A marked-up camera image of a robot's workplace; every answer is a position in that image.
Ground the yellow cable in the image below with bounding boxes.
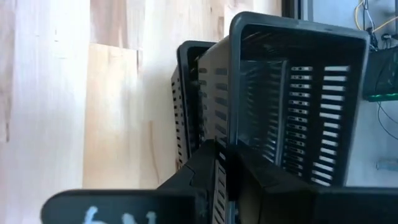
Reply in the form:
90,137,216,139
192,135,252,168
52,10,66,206
354,0,398,34

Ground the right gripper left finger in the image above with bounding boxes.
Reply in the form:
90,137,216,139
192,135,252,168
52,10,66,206
40,139,218,224

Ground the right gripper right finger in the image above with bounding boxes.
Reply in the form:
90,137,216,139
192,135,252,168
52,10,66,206
228,146,398,224

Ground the black box green light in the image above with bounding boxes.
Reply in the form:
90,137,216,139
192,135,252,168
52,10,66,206
362,46,398,103

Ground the black slotted plastic basket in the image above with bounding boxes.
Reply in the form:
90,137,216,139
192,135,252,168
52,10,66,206
197,11,371,224
170,40,217,170

